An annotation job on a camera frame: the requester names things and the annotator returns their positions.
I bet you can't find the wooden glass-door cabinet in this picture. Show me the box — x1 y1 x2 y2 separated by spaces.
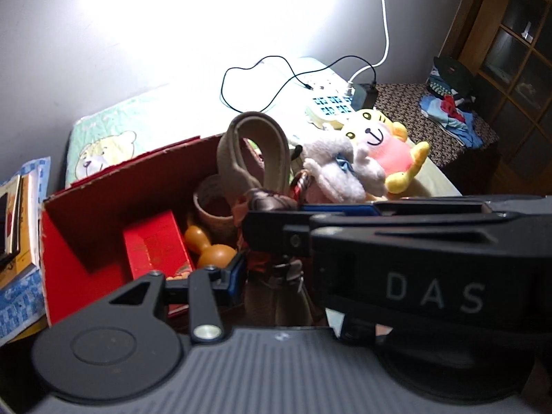
435 0 552 208

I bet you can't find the white plush toy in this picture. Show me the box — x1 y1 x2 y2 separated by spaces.
299 131 387 204

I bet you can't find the black cable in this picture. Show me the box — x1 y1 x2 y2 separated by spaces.
219 55 316 114

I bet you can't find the red cardboard box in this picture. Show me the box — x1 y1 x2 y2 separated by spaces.
40 135 259 329

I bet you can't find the yellow tiger plush toy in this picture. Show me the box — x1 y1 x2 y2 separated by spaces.
341 108 431 196

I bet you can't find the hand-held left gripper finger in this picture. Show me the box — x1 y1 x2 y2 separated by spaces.
107 251 248 346

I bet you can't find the red packet with gold print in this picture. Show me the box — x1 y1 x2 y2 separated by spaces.
122 210 196 316

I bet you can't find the dark green cloth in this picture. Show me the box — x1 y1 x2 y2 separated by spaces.
432 55 476 92

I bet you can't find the yellow book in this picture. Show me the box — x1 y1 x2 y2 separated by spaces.
0 175 42 286

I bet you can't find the white power strip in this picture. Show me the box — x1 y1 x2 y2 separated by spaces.
297 69 359 129

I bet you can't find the brown gourd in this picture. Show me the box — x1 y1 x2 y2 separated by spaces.
185 223 239 274

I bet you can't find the red patterned tape roll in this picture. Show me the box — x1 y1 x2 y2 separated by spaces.
193 175 236 236

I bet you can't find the pile of colourful clothes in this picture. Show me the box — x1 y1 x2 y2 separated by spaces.
420 67 483 148

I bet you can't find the brown patterned cloth-covered stand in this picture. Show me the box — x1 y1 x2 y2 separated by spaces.
374 82 502 196

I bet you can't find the black power adapter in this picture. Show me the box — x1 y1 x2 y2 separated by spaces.
351 83 379 111

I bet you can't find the white cable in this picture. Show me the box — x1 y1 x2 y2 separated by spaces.
346 0 391 90

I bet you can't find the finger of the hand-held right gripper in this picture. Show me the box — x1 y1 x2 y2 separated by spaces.
243 210 521 257
301 195 493 217

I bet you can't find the beige strap with handle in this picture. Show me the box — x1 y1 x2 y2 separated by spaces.
217 111 312 303

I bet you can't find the stack of papers and books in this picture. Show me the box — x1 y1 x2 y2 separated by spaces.
0 157 53 342

